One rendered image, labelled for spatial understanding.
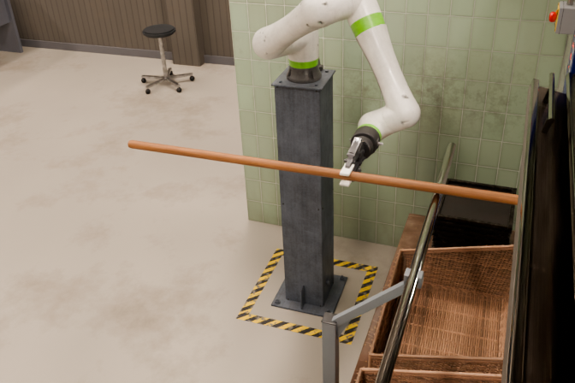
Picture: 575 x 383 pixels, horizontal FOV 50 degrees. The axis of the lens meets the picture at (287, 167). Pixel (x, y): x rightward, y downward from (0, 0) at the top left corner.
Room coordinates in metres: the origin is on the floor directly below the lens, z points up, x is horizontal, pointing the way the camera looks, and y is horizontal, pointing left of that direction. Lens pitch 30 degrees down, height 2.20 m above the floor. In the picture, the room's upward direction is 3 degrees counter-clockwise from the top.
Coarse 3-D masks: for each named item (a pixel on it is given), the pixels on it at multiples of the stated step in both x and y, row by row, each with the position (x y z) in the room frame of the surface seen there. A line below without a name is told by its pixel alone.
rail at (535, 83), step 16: (528, 128) 1.44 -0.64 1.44; (528, 144) 1.35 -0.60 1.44; (528, 160) 1.27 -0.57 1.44; (528, 176) 1.20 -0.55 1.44; (528, 192) 1.13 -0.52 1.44; (528, 208) 1.07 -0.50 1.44; (528, 224) 1.02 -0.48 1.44; (528, 240) 0.96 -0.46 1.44; (528, 256) 0.92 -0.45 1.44; (528, 272) 0.87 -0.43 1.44; (512, 320) 0.76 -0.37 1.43; (512, 336) 0.72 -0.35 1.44; (512, 352) 0.68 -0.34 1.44; (512, 368) 0.65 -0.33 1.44
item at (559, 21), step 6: (558, 6) 2.32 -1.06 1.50; (564, 6) 2.27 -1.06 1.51; (570, 6) 2.27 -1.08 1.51; (558, 12) 2.26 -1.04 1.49; (564, 12) 2.25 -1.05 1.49; (570, 12) 2.24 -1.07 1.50; (558, 18) 2.26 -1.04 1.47; (564, 18) 2.25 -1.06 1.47; (570, 18) 2.24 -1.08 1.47; (558, 24) 2.26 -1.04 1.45; (564, 24) 2.25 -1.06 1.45; (570, 24) 2.24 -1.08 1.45; (558, 30) 2.25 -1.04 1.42; (564, 30) 2.25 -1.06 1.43; (570, 30) 2.24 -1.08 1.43
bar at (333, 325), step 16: (448, 144) 1.86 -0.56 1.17; (448, 160) 1.75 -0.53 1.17; (432, 208) 1.48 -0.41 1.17; (432, 224) 1.41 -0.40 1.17; (416, 256) 1.26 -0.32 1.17; (416, 272) 1.20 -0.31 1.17; (400, 288) 1.20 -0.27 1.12; (416, 288) 1.15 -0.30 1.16; (368, 304) 1.23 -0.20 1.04; (400, 304) 1.09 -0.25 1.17; (336, 320) 1.27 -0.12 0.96; (400, 320) 1.04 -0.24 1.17; (336, 336) 1.27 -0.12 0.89; (400, 336) 0.99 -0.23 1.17; (336, 352) 1.27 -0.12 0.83; (384, 352) 0.95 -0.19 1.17; (336, 368) 1.27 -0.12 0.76; (384, 368) 0.90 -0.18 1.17
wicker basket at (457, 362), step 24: (408, 264) 1.84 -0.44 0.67; (432, 264) 1.81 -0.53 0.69; (456, 264) 1.78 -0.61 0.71; (480, 264) 1.75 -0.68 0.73; (504, 264) 1.73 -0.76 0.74; (432, 288) 1.79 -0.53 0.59; (456, 288) 1.78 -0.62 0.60; (504, 288) 1.72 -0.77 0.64; (384, 312) 1.53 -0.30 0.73; (456, 312) 1.66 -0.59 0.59; (480, 312) 1.65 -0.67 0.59; (504, 312) 1.63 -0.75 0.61; (384, 336) 1.56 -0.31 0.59; (408, 336) 1.55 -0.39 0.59; (456, 336) 1.54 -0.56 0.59; (480, 336) 1.54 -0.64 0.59; (504, 336) 1.51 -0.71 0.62; (408, 360) 1.30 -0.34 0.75; (432, 360) 1.28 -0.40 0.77; (456, 360) 1.26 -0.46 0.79; (480, 360) 1.23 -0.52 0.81
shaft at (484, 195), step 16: (128, 144) 1.94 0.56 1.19; (144, 144) 1.92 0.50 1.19; (160, 144) 1.91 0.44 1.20; (224, 160) 1.80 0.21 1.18; (240, 160) 1.78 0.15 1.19; (256, 160) 1.77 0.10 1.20; (272, 160) 1.76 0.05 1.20; (336, 176) 1.66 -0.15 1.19; (352, 176) 1.64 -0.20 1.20; (368, 176) 1.63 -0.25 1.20; (384, 176) 1.62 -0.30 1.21; (448, 192) 1.53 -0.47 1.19; (464, 192) 1.51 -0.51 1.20; (480, 192) 1.50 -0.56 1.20; (496, 192) 1.49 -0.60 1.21
